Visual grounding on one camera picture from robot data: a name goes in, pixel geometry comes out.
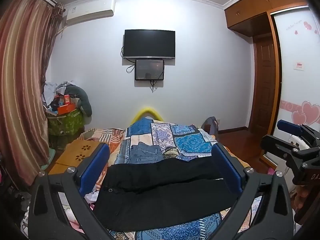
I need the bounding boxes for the black pants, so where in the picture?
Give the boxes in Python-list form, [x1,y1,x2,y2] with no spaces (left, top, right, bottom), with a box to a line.
[93,157,239,232]

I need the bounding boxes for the white crumpled cloth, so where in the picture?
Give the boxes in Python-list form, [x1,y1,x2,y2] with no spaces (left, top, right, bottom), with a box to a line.
[84,191,99,204]

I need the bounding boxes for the brown wooden door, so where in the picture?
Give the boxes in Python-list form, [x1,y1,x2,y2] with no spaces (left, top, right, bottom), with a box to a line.
[249,35,276,135]

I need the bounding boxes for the wooden lap desk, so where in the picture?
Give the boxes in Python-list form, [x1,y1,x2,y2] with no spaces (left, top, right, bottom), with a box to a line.
[49,140,100,175]

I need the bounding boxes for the grey backpack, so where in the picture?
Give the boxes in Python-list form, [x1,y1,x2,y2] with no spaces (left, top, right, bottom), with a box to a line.
[201,116,219,137]

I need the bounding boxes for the green patterned storage box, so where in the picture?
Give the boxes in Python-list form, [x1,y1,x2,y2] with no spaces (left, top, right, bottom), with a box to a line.
[47,109,84,136]

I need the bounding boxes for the orange striped pillow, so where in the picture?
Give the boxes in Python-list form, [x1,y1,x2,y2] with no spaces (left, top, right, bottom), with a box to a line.
[77,128,125,158]

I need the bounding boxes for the orange red box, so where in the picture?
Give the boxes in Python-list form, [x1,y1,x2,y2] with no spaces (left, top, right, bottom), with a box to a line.
[57,103,76,115]

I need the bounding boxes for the folded blue jeans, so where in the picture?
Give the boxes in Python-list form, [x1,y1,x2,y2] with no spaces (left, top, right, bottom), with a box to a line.
[127,142,164,164]

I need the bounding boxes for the blue patchwork bedspread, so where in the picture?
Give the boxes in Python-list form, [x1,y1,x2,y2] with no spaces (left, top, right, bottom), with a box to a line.
[107,118,263,240]

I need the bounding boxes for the wooden wardrobe with white door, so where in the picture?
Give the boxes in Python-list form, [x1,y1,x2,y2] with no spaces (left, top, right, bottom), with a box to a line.
[224,0,319,166]

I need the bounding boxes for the grey plush toy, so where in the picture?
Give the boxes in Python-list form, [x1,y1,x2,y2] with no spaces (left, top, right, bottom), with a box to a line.
[65,85,92,117]

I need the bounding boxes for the yellow headboard cushion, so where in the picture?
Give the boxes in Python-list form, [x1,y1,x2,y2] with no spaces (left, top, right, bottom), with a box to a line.
[131,107,163,124]

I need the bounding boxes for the striped brown curtain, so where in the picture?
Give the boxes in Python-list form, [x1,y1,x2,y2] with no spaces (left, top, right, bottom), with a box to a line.
[1,0,64,186]

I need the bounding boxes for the white air conditioner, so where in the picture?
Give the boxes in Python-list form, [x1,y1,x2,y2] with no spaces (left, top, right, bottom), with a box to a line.
[66,0,116,26]

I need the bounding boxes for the small black wall screen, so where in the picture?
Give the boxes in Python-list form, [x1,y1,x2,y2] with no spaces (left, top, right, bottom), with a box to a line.
[135,59,164,81]

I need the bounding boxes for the black wall television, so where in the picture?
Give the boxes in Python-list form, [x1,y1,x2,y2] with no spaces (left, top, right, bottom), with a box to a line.
[123,29,176,59]

